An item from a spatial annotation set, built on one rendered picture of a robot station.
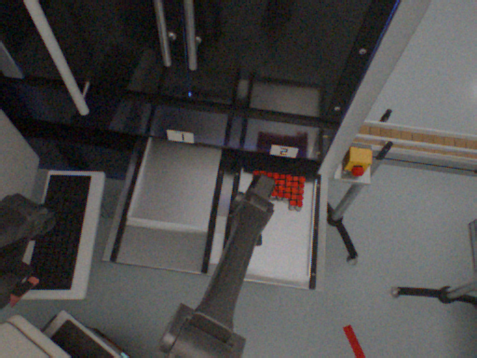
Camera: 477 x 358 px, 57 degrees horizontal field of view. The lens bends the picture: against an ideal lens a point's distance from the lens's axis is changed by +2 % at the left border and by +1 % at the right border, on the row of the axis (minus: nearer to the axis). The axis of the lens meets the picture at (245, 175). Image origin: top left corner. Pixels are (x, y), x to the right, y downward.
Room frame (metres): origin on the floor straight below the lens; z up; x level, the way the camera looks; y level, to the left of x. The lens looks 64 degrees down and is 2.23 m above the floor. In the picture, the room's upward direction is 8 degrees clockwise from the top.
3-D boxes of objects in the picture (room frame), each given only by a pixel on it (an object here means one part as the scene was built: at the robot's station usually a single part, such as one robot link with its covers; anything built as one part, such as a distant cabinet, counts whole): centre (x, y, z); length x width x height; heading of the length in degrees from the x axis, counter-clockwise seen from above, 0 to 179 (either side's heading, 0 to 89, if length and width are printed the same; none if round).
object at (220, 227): (0.42, 0.06, 0.91); 0.14 x 0.03 x 0.06; 0
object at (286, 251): (0.51, -0.11, 0.90); 0.34 x 0.26 x 0.04; 179
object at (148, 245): (0.55, 0.06, 0.87); 0.70 x 0.48 x 0.02; 90
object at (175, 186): (0.62, 0.23, 0.90); 0.34 x 0.26 x 0.04; 0
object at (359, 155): (0.74, -0.36, 1.00); 0.08 x 0.07 x 0.07; 0
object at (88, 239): (0.41, 0.62, 0.79); 0.45 x 0.28 x 0.03; 7
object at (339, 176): (0.78, -0.38, 0.87); 0.14 x 0.13 x 0.02; 0
